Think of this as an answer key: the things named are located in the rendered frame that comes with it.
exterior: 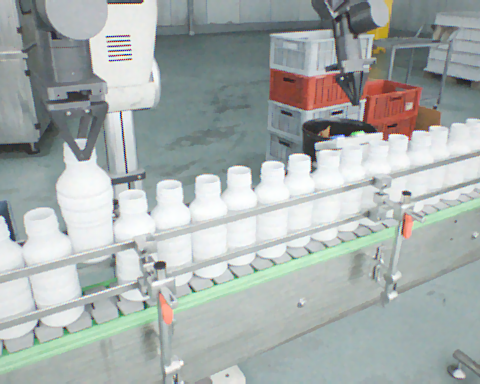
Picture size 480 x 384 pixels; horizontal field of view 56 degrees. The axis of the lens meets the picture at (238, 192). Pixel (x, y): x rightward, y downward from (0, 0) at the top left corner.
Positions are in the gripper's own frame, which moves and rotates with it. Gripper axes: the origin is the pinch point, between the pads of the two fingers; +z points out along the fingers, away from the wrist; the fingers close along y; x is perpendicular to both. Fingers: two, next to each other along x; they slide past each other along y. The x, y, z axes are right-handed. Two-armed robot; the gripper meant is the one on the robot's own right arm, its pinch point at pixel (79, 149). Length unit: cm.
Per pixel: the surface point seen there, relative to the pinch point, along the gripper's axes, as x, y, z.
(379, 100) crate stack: 253, -184, 63
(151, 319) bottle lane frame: 5.6, 5.8, 25.5
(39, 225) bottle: -6.4, 2.2, 8.2
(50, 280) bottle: -6.5, 3.3, 15.8
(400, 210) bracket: 49, 11, 16
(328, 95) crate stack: 193, -174, 51
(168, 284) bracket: 6.5, 11.4, 15.8
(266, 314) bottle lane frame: 26.1, 5.6, 33.2
